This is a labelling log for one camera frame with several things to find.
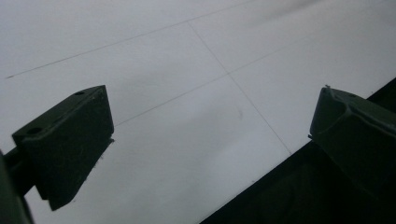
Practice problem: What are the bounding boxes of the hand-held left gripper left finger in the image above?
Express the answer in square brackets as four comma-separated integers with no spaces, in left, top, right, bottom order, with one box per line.
[11,84,115,212]

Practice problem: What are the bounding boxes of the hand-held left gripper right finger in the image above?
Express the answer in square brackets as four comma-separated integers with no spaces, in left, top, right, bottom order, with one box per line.
[307,85,396,206]

